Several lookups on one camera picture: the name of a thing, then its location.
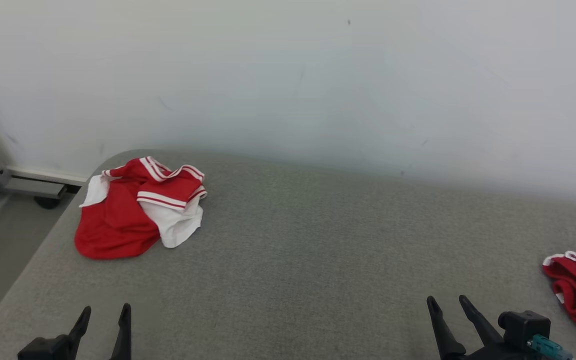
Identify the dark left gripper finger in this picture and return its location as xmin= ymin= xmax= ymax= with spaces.
xmin=110 ymin=303 xmax=132 ymax=360
xmin=65 ymin=305 xmax=92 ymax=360

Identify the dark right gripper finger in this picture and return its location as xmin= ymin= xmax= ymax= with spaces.
xmin=426 ymin=296 xmax=467 ymax=360
xmin=458 ymin=295 xmax=505 ymax=351

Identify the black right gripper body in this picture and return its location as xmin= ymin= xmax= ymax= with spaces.
xmin=442 ymin=344 xmax=539 ymax=360

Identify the red jersey with white sleeves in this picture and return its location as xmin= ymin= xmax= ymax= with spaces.
xmin=74 ymin=156 xmax=208 ymax=260

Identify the teal right camera cable plug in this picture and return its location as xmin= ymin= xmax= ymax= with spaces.
xmin=528 ymin=335 xmax=574 ymax=360

